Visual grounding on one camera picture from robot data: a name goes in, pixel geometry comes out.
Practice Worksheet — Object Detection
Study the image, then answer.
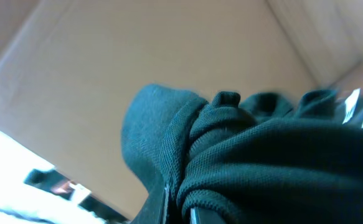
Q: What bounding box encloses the black t-shirt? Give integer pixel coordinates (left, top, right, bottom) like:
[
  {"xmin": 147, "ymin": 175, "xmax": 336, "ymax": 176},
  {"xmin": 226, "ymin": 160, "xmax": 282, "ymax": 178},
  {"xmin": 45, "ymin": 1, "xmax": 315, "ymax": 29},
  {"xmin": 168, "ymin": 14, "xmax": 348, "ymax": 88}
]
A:
[{"xmin": 121, "ymin": 85, "xmax": 363, "ymax": 223}]

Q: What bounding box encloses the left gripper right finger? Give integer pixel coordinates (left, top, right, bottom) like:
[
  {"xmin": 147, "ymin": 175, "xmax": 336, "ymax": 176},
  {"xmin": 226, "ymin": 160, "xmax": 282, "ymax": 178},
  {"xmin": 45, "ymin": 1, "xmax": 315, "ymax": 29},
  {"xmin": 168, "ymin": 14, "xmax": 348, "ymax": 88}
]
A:
[{"xmin": 190, "ymin": 207, "xmax": 226, "ymax": 224}]

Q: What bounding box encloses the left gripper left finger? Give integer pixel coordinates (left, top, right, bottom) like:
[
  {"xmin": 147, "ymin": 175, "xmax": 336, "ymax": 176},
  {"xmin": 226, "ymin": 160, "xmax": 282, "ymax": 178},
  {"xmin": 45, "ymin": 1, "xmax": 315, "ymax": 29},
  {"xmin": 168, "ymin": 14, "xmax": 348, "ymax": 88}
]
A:
[{"xmin": 131, "ymin": 183, "xmax": 170, "ymax": 224}]

